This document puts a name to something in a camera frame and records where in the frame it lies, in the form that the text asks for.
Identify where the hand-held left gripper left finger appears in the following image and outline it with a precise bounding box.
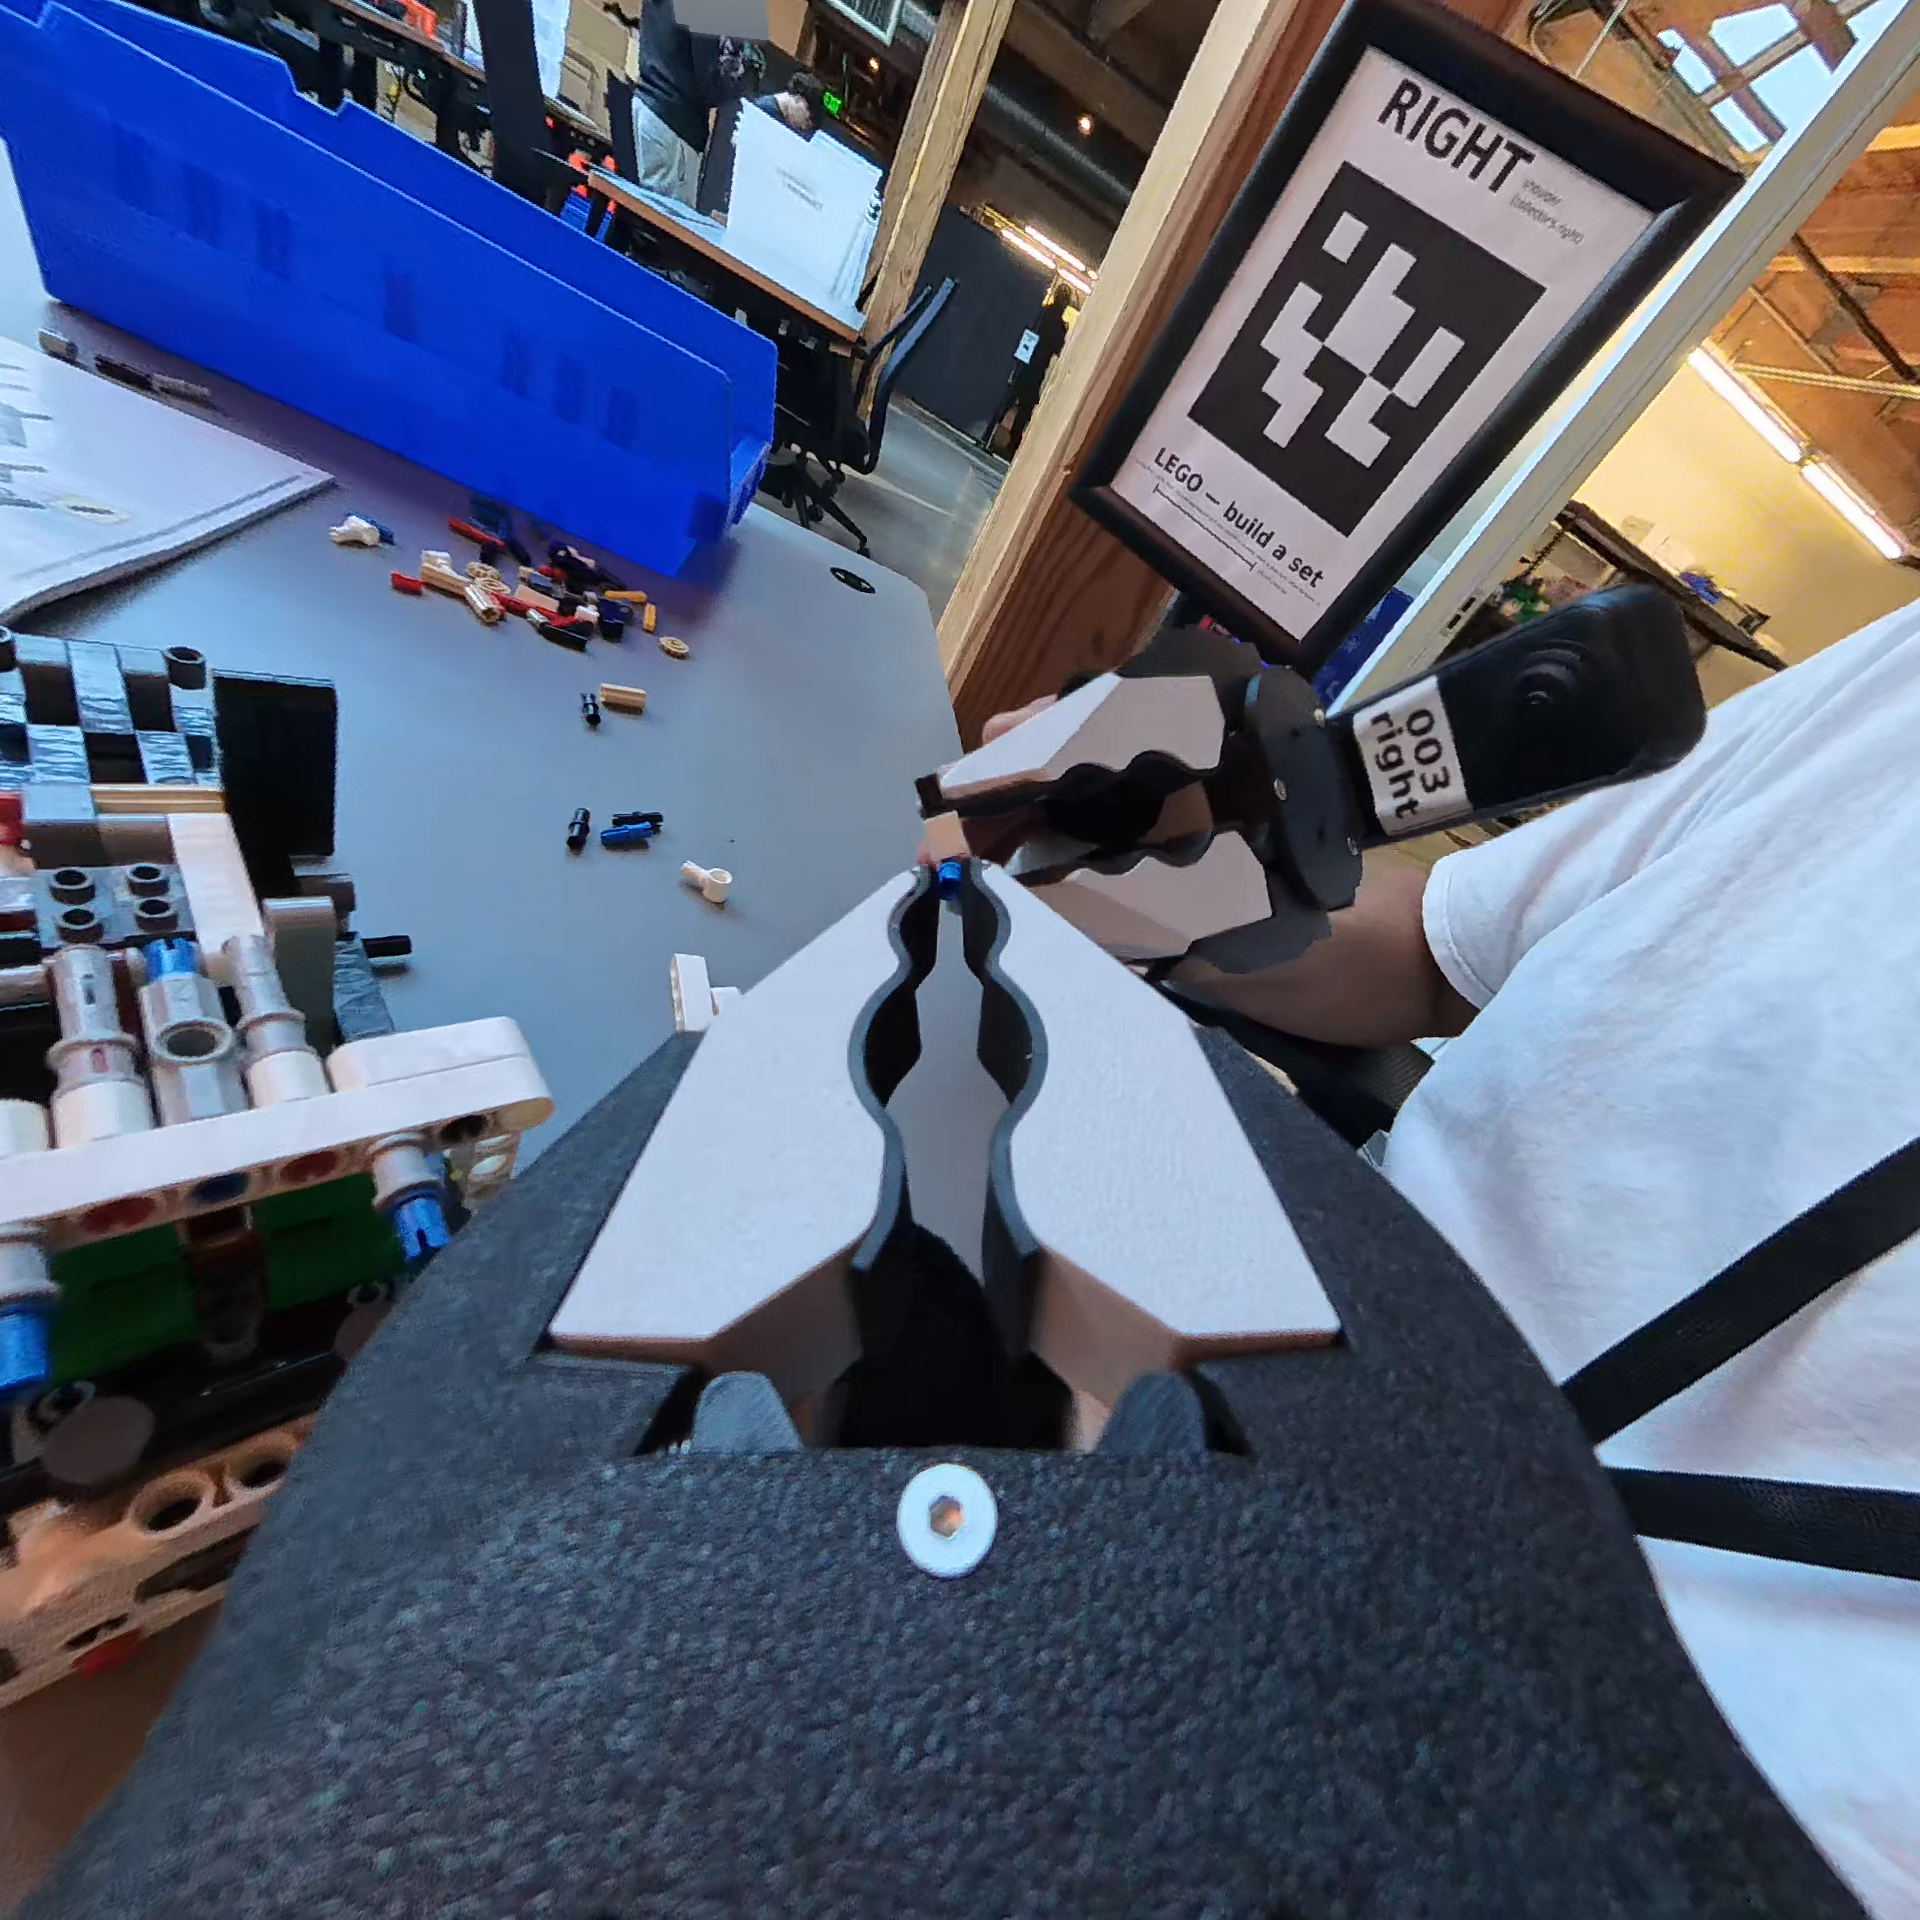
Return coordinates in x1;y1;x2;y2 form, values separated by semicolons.
548;868;925;1397

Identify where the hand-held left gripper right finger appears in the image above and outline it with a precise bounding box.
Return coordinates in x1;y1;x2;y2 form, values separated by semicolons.
959;862;1342;1400

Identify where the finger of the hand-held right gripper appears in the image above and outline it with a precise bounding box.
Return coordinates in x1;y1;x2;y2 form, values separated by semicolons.
915;671;1237;843
997;818;1284;964

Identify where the person's right forearm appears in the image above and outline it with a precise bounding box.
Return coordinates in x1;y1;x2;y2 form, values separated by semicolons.
1170;862;1478;1047

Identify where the lego truck model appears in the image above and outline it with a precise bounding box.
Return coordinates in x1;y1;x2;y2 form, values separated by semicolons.
0;631;556;1703

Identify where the pile of loose lego pieces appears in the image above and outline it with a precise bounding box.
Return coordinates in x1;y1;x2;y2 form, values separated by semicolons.
329;503;699;662

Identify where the lego instruction booklet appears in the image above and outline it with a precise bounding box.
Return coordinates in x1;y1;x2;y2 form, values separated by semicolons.
0;338;335;625

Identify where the black office chair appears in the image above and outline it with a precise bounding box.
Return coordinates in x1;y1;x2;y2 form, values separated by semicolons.
756;276;962;556

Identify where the black framed sign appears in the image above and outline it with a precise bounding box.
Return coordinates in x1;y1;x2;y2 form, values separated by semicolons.
1066;0;1744;677

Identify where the person in white shirt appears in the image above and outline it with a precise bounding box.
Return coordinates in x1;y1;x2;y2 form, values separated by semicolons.
1379;600;1920;1920

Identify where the ceiling strip light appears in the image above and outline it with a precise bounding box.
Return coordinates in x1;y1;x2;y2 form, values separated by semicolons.
1686;344;1920;560

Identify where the black chest harness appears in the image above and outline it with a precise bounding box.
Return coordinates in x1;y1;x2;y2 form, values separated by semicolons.
1559;1140;1920;1579

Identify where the wooden pillar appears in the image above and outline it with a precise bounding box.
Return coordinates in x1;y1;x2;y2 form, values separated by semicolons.
861;0;1021;344

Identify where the white board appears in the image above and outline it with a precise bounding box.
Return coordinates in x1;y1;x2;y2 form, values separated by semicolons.
718;102;888;308

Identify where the wooden office desk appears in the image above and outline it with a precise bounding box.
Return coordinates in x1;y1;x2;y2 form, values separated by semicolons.
584;164;871;351

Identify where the blue plastic bin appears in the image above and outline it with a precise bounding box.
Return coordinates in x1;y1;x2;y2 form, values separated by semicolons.
0;0;779;578

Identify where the wooden post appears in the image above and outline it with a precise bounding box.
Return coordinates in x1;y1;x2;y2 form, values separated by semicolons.
938;0;1360;744

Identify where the white door frame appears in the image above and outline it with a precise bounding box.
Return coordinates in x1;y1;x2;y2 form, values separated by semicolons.
1350;0;1920;707

